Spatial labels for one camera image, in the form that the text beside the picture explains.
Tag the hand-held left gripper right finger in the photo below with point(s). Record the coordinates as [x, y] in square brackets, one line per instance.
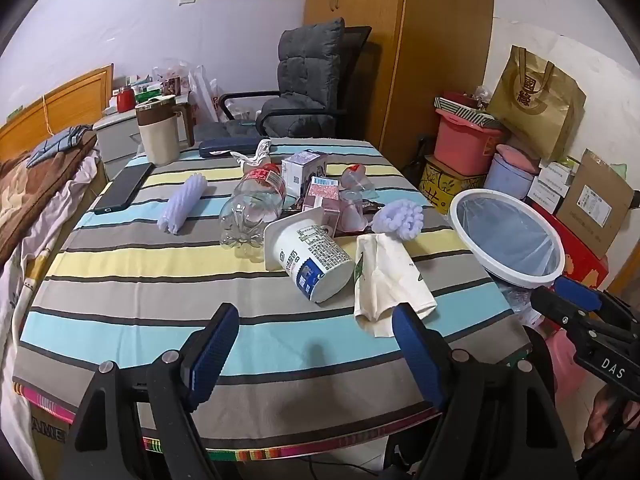
[417, 355]

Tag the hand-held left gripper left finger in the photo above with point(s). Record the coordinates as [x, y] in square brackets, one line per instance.
[215, 345]

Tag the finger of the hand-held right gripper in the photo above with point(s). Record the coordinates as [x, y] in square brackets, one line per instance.
[555, 305]
[577, 294]

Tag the white trash bin clear liner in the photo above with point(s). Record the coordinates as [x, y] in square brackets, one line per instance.
[510, 272]

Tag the cream paper bag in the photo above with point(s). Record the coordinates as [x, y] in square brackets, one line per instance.
[387, 280]

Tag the large white paper tub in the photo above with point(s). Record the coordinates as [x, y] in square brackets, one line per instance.
[312, 255]

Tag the curled lavender foam net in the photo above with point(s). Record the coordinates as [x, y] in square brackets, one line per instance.
[397, 217]

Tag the clear plastic bottle red label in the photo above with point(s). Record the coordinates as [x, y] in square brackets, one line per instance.
[250, 210]

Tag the long lavender foam net sleeve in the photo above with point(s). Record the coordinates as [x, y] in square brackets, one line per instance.
[182, 202]

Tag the clear pinkish plastic cup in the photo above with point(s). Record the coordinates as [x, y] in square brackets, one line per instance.
[352, 210]

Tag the dark thin wrapper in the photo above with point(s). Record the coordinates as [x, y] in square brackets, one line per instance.
[296, 204]

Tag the pink glitter box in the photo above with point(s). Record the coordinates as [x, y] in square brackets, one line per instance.
[320, 192]

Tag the clear plastic cup red lid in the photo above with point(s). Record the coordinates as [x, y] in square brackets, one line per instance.
[357, 177]

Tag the lavender drink carton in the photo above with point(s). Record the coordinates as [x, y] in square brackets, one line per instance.
[300, 170]

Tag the red gold gift box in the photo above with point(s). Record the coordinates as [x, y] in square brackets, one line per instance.
[585, 260]

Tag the pink plastic stool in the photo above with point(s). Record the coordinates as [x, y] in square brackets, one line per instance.
[565, 365]

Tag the brown cardboard box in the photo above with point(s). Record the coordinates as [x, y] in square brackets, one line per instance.
[590, 205]

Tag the striped tablecloth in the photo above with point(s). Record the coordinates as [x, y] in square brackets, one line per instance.
[150, 280]

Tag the small white box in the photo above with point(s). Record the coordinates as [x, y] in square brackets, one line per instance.
[545, 200]
[552, 185]
[562, 171]

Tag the multicoloured woven cloth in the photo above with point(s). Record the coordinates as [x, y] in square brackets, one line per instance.
[250, 455]

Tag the lavender plastic barrel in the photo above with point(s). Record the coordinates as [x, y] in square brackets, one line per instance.
[505, 180]

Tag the pink lid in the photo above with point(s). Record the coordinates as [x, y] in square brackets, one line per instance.
[517, 155]

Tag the black smartphone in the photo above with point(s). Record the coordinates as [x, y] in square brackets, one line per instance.
[122, 187]

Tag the pink plastic bucket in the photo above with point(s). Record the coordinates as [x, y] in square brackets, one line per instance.
[465, 145]

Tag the navy pencil case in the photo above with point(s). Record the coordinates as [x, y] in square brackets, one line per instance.
[225, 147]

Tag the gold paper bag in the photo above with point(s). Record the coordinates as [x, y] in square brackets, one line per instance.
[535, 100]

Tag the striped edge gift box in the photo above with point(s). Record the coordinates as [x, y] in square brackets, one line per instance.
[470, 115]

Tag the grey seat cushion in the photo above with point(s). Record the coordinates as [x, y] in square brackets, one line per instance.
[225, 132]

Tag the beige brown-band pitcher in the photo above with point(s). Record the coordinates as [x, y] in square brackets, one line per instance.
[157, 140]

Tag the clear candy bag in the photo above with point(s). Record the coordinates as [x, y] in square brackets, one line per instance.
[482, 97]

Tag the grey white nightstand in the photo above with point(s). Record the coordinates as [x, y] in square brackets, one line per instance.
[115, 140]

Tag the brown patterned blanket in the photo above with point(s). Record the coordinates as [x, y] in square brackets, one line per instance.
[30, 185]

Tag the white plastic bag red print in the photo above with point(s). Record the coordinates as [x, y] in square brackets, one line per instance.
[202, 90]

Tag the blue plaid cloth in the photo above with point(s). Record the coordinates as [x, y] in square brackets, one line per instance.
[55, 145]

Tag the green white box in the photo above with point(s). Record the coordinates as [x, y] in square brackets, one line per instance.
[147, 94]

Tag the clear plastic snack bag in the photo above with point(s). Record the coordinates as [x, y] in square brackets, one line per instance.
[170, 77]

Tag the wooden wardrobe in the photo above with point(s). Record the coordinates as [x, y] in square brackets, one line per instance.
[430, 60]

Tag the wooden bed headboard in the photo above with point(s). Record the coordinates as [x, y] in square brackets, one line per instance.
[75, 100]

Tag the grey quilted chair cushion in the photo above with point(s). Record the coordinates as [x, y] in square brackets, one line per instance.
[305, 70]

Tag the grey cushioned chair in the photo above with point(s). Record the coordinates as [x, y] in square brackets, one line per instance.
[360, 45]

